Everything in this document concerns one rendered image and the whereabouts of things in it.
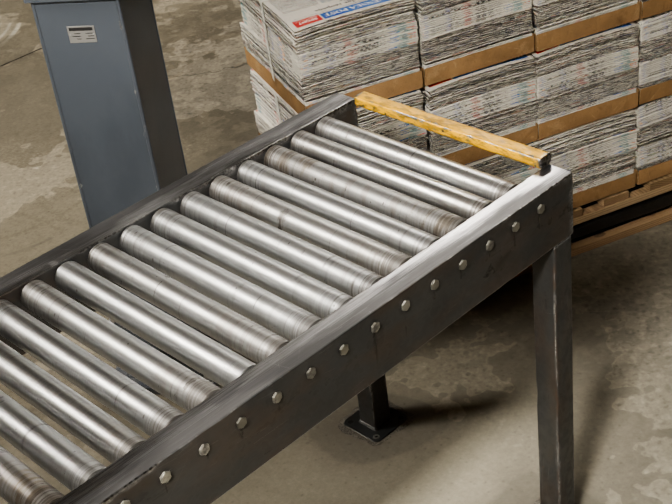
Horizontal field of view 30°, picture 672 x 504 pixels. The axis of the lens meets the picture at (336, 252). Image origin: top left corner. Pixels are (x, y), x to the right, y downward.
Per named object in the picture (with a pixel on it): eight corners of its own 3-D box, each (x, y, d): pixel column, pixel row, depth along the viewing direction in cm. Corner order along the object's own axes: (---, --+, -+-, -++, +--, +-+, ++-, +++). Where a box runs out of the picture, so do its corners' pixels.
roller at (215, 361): (79, 278, 205) (72, 252, 202) (272, 390, 175) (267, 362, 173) (54, 292, 202) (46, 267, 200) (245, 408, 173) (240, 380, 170)
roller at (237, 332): (111, 259, 209) (104, 234, 206) (305, 366, 179) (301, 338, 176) (86, 273, 206) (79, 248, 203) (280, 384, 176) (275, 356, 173)
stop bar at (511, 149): (366, 98, 237) (365, 89, 236) (553, 162, 209) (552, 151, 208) (354, 105, 235) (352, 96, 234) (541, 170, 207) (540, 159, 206)
